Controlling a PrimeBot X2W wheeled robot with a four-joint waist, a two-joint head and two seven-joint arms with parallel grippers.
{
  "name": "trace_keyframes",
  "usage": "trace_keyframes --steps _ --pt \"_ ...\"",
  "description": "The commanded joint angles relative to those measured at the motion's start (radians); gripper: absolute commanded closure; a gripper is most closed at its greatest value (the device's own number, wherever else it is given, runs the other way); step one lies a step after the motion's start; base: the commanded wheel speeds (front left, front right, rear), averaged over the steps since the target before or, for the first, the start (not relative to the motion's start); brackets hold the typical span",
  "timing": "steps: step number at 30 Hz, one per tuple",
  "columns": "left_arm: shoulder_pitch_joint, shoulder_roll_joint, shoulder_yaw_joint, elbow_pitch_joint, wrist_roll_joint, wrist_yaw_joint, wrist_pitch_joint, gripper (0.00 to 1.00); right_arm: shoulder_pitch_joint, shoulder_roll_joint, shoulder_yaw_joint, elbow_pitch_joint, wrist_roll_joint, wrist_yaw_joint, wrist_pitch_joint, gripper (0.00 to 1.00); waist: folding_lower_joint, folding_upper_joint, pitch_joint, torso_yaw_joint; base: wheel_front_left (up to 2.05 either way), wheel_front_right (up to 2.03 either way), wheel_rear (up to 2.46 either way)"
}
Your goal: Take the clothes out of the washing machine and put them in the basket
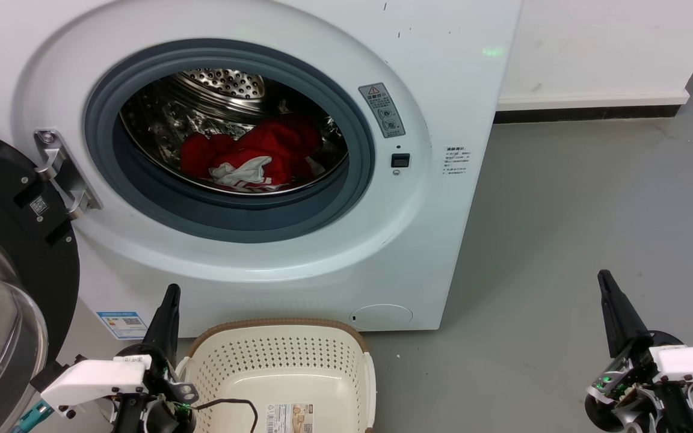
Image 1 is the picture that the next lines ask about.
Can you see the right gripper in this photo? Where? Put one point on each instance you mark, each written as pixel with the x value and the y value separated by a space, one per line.
pixel 635 391

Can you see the grey rubber door gasket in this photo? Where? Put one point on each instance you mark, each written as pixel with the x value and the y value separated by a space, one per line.
pixel 232 219

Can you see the white red-striped garment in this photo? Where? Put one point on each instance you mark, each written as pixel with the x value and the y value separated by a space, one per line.
pixel 244 171

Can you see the white front-load washing machine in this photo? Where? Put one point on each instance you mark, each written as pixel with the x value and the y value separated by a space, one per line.
pixel 298 258

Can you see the white wall plinth black base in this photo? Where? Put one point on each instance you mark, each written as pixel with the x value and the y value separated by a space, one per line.
pixel 587 99

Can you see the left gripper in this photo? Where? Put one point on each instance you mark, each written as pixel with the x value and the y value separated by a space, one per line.
pixel 160 397

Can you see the black door latch socket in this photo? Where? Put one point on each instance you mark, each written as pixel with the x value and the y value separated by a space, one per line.
pixel 400 160

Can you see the cream perforated laundry basket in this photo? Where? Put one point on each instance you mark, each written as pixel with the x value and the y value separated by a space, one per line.
pixel 322 373

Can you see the printed food package label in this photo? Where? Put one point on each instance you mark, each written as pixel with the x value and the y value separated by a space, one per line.
pixel 289 418

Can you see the stainless steel washing machine drum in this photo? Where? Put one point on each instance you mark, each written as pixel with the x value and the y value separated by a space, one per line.
pixel 202 102

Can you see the red garment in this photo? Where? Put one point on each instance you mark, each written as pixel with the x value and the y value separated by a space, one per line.
pixel 274 144

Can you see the blue energy label sticker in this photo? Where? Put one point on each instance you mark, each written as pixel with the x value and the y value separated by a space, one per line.
pixel 123 325

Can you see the round drain filter cover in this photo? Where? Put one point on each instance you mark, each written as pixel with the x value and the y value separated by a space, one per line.
pixel 381 317

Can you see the metal door hinge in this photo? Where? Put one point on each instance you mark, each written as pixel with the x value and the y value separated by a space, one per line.
pixel 61 171

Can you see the grey warning sticker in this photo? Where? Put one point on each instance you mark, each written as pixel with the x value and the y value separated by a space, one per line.
pixel 382 109

